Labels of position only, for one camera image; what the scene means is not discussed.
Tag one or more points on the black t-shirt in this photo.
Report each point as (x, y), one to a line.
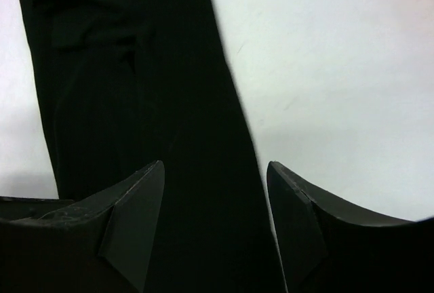
(123, 83)

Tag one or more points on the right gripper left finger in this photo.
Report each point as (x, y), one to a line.
(102, 243)

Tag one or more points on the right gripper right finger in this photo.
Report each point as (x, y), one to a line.
(328, 244)

